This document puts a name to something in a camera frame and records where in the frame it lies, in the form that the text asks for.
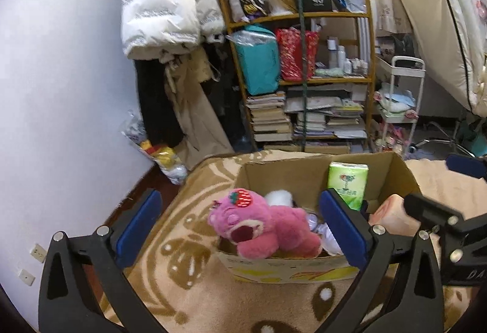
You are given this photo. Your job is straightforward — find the clear plastic bag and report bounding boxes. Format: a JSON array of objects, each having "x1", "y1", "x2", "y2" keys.
[{"x1": 226, "y1": 29, "x2": 276, "y2": 48}]

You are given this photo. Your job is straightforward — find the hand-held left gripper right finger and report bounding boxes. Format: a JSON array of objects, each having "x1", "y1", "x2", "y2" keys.
[{"x1": 316, "y1": 188, "x2": 447, "y2": 333}]

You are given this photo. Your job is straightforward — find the dark hanging bag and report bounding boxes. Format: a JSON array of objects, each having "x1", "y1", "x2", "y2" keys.
[{"x1": 201, "y1": 42, "x2": 252, "y2": 151}]

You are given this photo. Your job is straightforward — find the teal bag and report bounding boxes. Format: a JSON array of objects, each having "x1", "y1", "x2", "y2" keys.
[{"x1": 234, "y1": 25, "x2": 280, "y2": 96}]

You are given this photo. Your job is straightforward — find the white trolley cart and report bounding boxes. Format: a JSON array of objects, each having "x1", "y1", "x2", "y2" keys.
[{"x1": 371, "y1": 56, "x2": 426, "y2": 159}]

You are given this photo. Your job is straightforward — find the chrome office chair base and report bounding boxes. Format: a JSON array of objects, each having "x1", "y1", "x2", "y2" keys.
[{"x1": 413, "y1": 120, "x2": 476, "y2": 160}]

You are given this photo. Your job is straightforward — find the plastic bag of toys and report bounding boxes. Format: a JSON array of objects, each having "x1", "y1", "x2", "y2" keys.
[{"x1": 121, "y1": 110, "x2": 189, "y2": 185}]

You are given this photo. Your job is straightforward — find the black hanging garment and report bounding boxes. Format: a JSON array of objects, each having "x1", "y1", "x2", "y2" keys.
[{"x1": 135, "y1": 58, "x2": 183, "y2": 149}]

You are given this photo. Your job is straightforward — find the cream floral curtain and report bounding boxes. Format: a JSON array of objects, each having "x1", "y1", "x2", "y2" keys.
[{"x1": 375, "y1": 0, "x2": 413, "y2": 35}]

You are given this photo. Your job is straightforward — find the green pole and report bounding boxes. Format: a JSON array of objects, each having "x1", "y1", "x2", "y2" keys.
[{"x1": 293, "y1": 0, "x2": 310, "y2": 153}]

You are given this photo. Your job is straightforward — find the peach toast plush pillow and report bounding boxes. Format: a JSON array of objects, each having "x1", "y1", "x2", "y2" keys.
[{"x1": 368, "y1": 194, "x2": 421, "y2": 237}]

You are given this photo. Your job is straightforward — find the pile of small colourful toys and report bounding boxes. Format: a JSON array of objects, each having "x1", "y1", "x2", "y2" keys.
[{"x1": 375, "y1": 124, "x2": 409, "y2": 153}]

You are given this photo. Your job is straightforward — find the cream padded mattress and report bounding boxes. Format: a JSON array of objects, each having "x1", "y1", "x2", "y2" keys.
[{"x1": 384, "y1": 0, "x2": 487, "y2": 115}]

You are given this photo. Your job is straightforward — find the mint green cloth pouch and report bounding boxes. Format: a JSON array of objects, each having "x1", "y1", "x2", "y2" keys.
[{"x1": 315, "y1": 67, "x2": 345, "y2": 78}]

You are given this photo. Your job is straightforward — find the group of cosmetic bottles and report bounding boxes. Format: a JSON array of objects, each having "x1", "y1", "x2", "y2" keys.
[{"x1": 326, "y1": 37, "x2": 370, "y2": 75}]

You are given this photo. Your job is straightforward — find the white fluffy plush toy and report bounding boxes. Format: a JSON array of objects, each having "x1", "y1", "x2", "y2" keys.
[{"x1": 264, "y1": 189, "x2": 293, "y2": 208}]

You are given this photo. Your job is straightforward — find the red patterned bag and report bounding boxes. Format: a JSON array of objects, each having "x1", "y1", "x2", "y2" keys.
[{"x1": 276, "y1": 27, "x2": 320, "y2": 82}]

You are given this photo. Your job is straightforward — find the pile of books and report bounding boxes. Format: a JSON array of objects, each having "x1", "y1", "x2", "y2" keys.
[{"x1": 245, "y1": 84, "x2": 369, "y2": 143}]

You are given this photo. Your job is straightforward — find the pink bear plush toy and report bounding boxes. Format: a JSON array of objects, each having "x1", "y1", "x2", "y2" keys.
[{"x1": 207, "y1": 188, "x2": 323, "y2": 261}]

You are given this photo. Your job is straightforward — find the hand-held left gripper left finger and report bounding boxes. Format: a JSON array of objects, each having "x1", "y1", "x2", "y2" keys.
[{"x1": 37, "y1": 188, "x2": 164, "y2": 333}]

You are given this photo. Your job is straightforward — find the cardboard box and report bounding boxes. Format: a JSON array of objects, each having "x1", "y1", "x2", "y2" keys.
[{"x1": 217, "y1": 151, "x2": 423, "y2": 284}]

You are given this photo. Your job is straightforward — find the green tissue pack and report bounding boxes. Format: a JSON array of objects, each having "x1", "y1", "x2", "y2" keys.
[{"x1": 327, "y1": 162, "x2": 369, "y2": 211}]

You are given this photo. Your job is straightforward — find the beige hanging coat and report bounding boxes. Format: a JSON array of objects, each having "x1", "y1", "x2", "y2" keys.
[{"x1": 163, "y1": 51, "x2": 234, "y2": 170}]

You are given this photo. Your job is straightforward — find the beige patterned blanket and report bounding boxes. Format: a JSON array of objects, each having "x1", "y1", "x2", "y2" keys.
[{"x1": 99, "y1": 150, "x2": 487, "y2": 333}]

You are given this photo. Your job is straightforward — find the wooden bookshelf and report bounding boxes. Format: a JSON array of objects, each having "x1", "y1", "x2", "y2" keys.
[{"x1": 217, "y1": 0, "x2": 377, "y2": 153}]

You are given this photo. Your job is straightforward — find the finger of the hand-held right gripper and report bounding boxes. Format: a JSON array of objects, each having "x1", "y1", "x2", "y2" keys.
[
  {"x1": 446, "y1": 153, "x2": 487, "y2": 180},
  {"x1": 403, "y1": 193, "x2": 487, "y2": 262}
]

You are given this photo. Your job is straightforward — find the blue and white folded cloths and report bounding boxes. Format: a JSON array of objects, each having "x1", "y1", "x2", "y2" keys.
[{"x1": 375, "y1": 89, "x2": 417, "y2": 117}]

